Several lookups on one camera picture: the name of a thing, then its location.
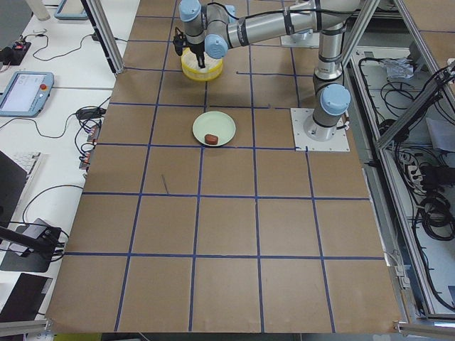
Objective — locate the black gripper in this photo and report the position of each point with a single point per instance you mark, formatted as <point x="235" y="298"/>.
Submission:
<point x="196" y="48"/>

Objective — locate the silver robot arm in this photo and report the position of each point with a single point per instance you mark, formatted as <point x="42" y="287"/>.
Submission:
<point x="212" y="29"/>

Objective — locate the lower yellow steamer layer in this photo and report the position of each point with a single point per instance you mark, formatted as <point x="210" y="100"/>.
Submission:
<point x="189" y="64"/>

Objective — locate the light green plate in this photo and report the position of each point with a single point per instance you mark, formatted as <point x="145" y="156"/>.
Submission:
<point x="214" y="123"/>

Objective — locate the brown bun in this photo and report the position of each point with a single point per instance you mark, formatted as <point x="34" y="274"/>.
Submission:
<point x="211" y="139"/>

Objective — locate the black power adapter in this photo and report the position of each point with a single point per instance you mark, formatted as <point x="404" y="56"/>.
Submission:
<point x="90" y="113"/>

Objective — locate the far teach pendant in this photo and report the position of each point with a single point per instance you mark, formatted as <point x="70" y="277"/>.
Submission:
<point x="71" y="10"/>

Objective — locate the teach pendant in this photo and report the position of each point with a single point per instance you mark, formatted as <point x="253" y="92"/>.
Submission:
<point x="26" y="94"/>
<point x="71" y="10"/>

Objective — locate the near teach pendant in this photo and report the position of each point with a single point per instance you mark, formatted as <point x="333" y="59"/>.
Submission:
<point x="26" y="94"/>

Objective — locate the white keyboard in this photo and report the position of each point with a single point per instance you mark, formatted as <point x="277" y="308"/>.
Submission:
<point x="30" y="161"/>

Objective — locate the black tripod base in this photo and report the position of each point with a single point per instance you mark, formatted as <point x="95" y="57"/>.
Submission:
<point x="31" y="246"/>

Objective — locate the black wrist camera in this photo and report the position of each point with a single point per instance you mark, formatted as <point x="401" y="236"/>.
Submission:
<point x="180" y="41"/>

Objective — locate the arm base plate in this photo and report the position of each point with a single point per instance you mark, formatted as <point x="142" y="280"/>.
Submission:
<point x="302" y="39"/>
<point x="309" y="136"/>

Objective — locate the aluminium frame post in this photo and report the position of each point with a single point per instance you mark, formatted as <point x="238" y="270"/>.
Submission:
<point x="100" y="24"/>

